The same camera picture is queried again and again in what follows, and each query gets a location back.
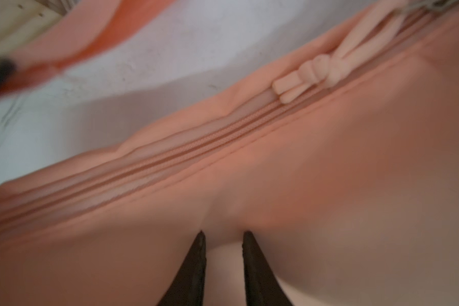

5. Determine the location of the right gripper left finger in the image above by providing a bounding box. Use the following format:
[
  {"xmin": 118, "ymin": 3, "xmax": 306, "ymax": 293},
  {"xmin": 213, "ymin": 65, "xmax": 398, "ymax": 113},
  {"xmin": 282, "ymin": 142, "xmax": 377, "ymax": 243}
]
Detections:
[{"xmin": 158, "ymin": 232, "xmax": 207, "ymax": 306}]

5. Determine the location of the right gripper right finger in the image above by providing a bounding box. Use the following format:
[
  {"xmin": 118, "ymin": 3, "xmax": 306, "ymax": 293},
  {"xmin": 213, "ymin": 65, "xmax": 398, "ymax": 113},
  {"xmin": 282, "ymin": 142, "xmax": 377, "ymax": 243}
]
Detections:
[{"xmin": 242, "ymin": 231, "xmax": 293, "ymax": 306}]

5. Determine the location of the pink sling bag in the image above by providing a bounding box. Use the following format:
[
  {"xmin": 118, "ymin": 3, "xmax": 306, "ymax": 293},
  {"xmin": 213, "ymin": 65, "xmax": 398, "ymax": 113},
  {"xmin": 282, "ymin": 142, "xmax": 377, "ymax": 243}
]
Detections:
[{"xmin": 0, "ymin": 1, "xmax": 459, "ymax": 305}]

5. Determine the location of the wooden clothes rack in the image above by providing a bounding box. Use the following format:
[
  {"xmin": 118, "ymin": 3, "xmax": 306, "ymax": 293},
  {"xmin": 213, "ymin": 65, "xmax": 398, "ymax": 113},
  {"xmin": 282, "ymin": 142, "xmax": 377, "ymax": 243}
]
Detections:
[{"xmin": 0, "ymin": 0, "xmax": 78, "ymax": 56}]

